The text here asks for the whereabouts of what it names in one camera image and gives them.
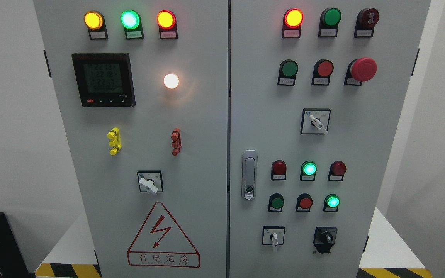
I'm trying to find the red electric hazard warning sign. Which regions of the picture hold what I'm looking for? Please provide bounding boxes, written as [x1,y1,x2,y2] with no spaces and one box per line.
[127,201,200,268]

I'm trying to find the green push button lower left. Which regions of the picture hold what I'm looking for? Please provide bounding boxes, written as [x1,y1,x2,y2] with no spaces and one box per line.
[267,193,285,212]

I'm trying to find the green push button upper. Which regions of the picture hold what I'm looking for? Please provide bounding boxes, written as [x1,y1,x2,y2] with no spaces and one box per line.
[277,59,299,86]

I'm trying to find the red indicator light door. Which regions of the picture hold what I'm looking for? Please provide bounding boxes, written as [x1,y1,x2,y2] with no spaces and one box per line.
[282,8,304,39]
[157,10,178,39]

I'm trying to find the white selector switch upper right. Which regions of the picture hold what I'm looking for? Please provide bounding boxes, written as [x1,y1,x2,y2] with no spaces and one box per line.
[301,108,331,134]

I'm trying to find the green lit indicator light middle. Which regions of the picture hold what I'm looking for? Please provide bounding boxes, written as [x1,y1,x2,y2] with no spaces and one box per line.
[300,160,317,181]

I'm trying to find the dark red indicator light left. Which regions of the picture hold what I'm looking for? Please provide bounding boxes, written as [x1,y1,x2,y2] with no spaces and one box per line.
[271,160,287,181]

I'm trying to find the dark red buzzer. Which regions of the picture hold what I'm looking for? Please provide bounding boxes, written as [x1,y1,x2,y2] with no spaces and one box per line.
[354,8,380,37]

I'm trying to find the red indicator light right door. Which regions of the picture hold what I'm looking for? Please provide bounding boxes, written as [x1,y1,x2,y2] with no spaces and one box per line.
[282,8,304,39]

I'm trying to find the red push button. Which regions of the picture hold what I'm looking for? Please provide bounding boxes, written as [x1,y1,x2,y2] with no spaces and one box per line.
[296,193,313,212]
[311,59,334,86]

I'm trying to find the white selector switch lower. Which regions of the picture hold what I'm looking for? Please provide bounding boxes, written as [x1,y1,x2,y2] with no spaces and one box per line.
[262,226,285,252]

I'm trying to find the red emergency stop button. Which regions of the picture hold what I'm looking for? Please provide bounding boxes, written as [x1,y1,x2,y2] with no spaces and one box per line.
[344,57,377,86]

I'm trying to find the grey electrical cabinet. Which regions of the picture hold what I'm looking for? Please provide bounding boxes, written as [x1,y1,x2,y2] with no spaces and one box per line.
[34,0,431,278]

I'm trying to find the white platform with hazard stripes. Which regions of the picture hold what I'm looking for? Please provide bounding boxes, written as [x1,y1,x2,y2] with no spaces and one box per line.
[35,209,431,278]

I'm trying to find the red push button upper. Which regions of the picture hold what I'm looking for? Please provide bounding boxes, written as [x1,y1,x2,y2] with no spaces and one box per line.
[311,59,334,86]

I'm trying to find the silver door lock handle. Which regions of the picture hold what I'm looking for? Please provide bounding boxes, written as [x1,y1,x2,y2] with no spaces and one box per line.
[242,150,258,200]

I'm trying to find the green push button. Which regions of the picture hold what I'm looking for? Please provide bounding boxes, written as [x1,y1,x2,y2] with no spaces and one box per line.
[267,193,285,212]
[323,194,340,212]
[277,59,299,86]

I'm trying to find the red indicator light left door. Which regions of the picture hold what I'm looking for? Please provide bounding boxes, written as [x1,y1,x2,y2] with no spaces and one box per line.
[157,10,178,39]

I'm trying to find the white selector switch left door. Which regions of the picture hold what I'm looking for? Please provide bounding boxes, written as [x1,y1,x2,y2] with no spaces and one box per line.
[137,170,164,194]

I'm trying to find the yellow indicator light top left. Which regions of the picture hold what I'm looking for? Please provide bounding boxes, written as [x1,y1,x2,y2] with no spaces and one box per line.
[84,10,108,40]

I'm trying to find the black digital power meter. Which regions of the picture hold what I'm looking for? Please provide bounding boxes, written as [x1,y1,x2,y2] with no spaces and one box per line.
[72,53,136,107]

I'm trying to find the white glowing indicator light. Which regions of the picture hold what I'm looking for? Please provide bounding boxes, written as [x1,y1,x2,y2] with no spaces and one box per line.
[163,73,180,89]

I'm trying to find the green indicator light top right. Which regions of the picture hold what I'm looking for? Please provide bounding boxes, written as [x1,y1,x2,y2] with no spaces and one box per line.
[318,7,341,37]

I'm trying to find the green push button lower right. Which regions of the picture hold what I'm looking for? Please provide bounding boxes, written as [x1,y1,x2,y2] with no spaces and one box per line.
[323,194,340,212]

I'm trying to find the black rotary knob switch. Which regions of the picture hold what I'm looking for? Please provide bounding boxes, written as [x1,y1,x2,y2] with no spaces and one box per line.
[314,227,338,254]

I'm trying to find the red push button lower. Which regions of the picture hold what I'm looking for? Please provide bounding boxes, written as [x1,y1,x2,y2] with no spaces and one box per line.
[296,193,313,212]

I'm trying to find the green indicator light top left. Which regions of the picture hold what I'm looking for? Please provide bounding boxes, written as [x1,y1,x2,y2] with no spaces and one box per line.
[120,10,144,39]

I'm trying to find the white selector switch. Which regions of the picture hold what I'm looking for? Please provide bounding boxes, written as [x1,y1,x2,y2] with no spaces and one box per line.
[262,226,285,252]
[301,108,331,134]

